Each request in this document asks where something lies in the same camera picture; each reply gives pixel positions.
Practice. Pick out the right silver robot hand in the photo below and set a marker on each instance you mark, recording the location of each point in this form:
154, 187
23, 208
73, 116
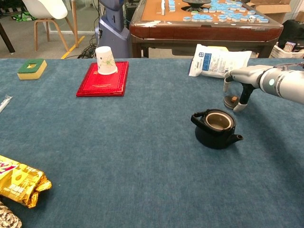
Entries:
247, 77

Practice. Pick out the black round lid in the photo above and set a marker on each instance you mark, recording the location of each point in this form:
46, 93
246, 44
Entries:
230, 102

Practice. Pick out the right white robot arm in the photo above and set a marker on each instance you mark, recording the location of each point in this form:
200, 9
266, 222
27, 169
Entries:
282, 83

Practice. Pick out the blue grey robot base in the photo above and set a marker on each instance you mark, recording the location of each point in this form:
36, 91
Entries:
114, 33

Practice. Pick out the teal blue cloth-covered table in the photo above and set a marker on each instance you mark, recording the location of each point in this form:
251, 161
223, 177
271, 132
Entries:
142, 142

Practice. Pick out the white blue plastic pouch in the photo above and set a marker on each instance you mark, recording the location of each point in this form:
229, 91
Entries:
213, 63

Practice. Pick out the white mahjong tile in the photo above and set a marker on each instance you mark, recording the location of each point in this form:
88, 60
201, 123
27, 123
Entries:
252, 18

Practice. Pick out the black bag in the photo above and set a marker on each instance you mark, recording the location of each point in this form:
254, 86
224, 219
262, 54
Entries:
292, 33

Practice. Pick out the cardboard box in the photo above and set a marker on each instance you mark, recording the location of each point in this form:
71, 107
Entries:
273, 10

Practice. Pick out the brown mahjong table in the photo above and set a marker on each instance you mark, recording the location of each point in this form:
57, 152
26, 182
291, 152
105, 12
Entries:
190, 33

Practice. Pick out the blue mahjong tile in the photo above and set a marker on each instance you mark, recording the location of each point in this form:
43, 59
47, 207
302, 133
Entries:
187, 19

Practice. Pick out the white paper cup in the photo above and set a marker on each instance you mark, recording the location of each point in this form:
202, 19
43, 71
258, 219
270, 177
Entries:
105, 61

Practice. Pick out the red booklet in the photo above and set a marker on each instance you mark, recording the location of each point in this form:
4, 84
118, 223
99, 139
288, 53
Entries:
102, 84

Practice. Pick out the white wooden-legged chair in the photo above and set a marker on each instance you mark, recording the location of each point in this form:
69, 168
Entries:
45, 9

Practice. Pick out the green yellow sponge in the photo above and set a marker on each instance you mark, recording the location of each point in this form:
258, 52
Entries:
31, 71

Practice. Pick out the clear wrapped straw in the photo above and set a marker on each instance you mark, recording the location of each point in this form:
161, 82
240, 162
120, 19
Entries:
4, 102

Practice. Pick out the gold snack packet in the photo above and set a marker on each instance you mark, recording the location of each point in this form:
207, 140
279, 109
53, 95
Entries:
19, 183

